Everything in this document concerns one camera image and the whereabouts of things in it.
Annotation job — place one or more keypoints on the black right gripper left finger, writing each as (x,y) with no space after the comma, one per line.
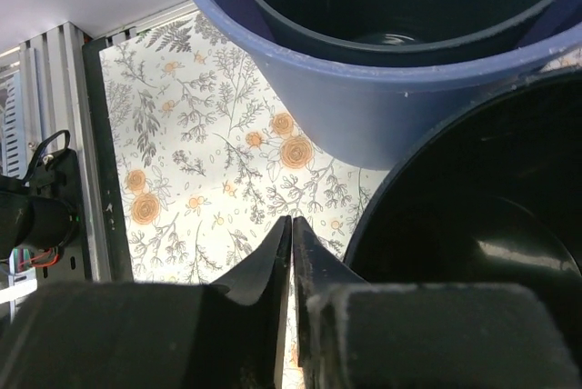
(226,334)

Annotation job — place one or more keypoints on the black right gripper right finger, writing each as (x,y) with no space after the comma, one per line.
(354,334)

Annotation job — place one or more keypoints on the dark navy tall bin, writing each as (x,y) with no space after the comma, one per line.
(493,196)

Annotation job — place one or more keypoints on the floral patterned table mat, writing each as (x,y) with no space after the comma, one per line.
(208,156)

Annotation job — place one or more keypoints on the light blue plastic bin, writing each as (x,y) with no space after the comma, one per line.
(370,116)

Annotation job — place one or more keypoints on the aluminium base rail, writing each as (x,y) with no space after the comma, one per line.
(45,77)

